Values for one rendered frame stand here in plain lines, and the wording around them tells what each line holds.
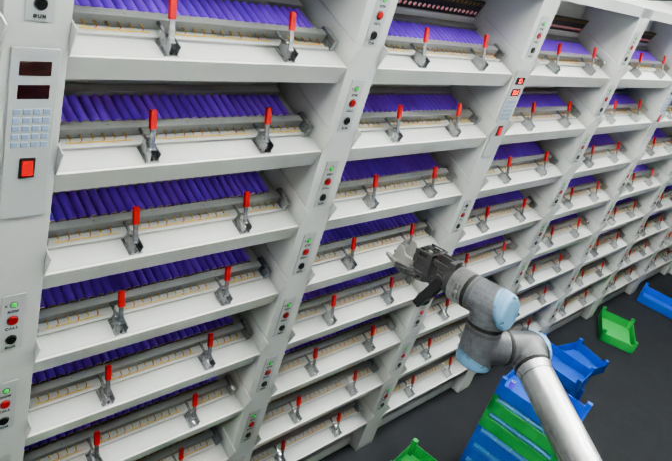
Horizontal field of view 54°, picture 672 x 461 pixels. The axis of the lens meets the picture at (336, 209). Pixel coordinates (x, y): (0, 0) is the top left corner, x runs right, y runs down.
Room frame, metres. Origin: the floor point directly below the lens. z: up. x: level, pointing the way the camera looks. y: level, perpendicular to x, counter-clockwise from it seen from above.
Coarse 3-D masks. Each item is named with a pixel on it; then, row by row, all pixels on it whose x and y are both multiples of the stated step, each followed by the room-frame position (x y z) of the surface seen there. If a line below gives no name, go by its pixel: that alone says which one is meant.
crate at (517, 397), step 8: (504, 376) 2.04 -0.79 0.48; (512, 376) 2.16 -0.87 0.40; (504, 384) 2.02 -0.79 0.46; (520, 384) 2.13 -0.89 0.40; (496, 392) 2.03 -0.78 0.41; (504, 392) 2.01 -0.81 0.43; (512, 392) 2.00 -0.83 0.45; (520, 392) 2.08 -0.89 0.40; (512, 400) 1.99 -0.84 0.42; (520, 400) 1.98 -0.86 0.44; (528, 400) 2.05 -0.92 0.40; (576, 400) 2.07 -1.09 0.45; (520, 408) 1.97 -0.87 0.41; (528, 408) 1.96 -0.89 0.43; (576, 408) 2.07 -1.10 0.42; (584, 408) 2.04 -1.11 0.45; (528, 416) 1.95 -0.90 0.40; (536, 416) 1.94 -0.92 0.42; (584, 416) 1.99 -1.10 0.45
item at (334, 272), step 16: (432, 224) 1.98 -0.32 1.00; (384, 240) 1.81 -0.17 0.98; (400, 240) 1.85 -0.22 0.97; (416, 240) 1.90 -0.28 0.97; (432, 240) 1.95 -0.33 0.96; (320, 256) 1.59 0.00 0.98; (336, 256) 1.63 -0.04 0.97; (368, 256) 1.70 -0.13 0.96; (384, 256) 1.74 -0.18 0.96; (320, 272) 1.54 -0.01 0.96; (336, 272) 1.57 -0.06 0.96; (352, 272) 1.61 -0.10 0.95; (368, 272) 1.69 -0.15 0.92; (320, 288) 1.54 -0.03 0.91
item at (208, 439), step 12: (204, 432) 1.41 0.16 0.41; (216, 432) 1.42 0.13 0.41; (180, 444) 1.34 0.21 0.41; (192, 444) 1.36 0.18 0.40; (204, 444) 1.39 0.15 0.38; (216, 444) 1.40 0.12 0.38; (228, 444) 1.40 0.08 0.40; (144, 456) 1.26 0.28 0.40; (156, 456) 1.28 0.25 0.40; (168, 456) 1.31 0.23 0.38; (180, 456) 1.28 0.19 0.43; (192, 456) 1.34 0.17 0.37; (204, 456) 1.36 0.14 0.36; (216, 456) 1.38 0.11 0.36; (228, 456) 1.39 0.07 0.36
